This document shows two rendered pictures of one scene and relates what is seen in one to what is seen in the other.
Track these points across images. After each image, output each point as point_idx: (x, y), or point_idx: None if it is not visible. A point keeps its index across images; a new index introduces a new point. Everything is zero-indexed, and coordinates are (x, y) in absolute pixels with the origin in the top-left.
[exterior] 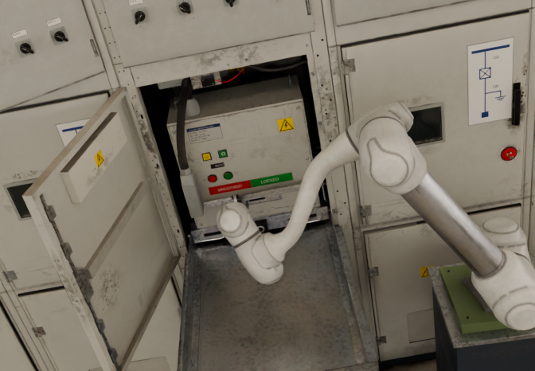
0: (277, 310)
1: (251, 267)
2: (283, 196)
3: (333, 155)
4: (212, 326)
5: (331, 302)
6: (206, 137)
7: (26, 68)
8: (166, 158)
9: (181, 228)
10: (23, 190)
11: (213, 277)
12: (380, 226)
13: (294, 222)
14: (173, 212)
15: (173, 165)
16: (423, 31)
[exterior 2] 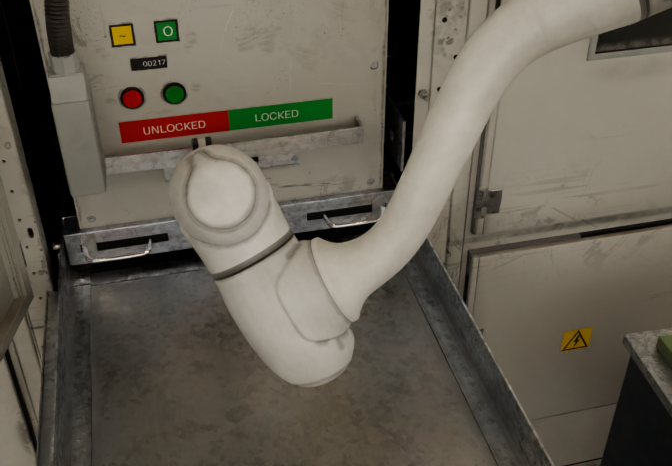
0: (311, 450)
1: (272, 339)
2: (303, 158)
3: (563, 5)
4: None
5: (452, 428)
6: None
7: None
8: (3, 53)
9: (38, 225)
10: None
11: (125, 354)
12: (505, 240)
13: (410, 208)
14: (21, 183)
15: (19, 82)
16: None
